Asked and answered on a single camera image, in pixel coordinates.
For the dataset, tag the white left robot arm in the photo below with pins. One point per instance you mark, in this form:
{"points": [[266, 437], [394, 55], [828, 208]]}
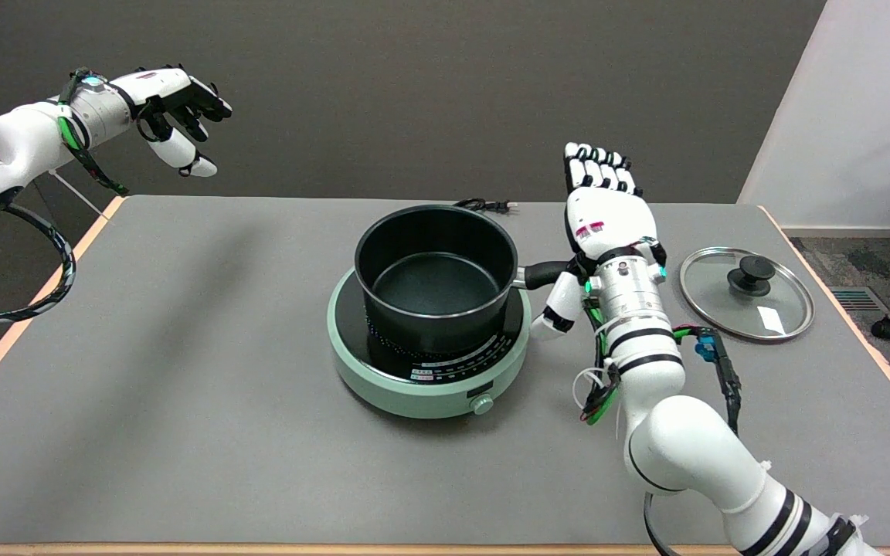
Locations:
{"points": [[20, 143]]}

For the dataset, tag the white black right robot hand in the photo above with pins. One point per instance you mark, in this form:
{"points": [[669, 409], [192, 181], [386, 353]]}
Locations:
{"points": [[611, 220]]}

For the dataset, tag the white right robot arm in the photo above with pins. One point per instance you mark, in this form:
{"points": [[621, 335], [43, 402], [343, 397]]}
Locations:
{"points": [[677, 440]]}

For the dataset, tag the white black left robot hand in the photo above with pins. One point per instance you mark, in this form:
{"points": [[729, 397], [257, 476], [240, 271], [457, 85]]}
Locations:
{"points": [[163, 85]]}

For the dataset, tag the green round induction cooker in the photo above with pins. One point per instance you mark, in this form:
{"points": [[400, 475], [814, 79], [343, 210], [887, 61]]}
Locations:
{"points": [[414, 390]]}

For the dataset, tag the grey floor vent grille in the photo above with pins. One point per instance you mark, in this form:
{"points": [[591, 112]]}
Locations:
{"points": [[858, 299]]}

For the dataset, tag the glass lid with black knob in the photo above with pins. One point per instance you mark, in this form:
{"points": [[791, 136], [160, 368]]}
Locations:
{"points": [[750, 289]]}

